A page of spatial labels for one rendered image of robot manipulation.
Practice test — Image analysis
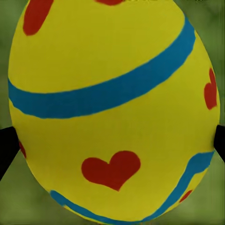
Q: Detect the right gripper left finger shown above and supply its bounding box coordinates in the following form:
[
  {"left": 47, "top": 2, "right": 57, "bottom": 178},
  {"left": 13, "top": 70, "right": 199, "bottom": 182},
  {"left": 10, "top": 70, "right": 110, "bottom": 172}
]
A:
[{"left": 0, "top": 126, "right": 20, "bottom": 181}]

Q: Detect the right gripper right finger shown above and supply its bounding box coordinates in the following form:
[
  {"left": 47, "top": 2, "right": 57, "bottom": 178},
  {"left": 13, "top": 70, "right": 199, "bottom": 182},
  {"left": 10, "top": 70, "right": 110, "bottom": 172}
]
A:
[{"left": 214, "top": 125, "right": 225, "bottom": 162}]

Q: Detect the easter egg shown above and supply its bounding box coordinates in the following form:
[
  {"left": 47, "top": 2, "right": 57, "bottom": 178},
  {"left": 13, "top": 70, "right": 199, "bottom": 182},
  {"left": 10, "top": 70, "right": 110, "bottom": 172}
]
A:
[{"left": 8, "top": 0, "right": 220, "bottom": 225}]

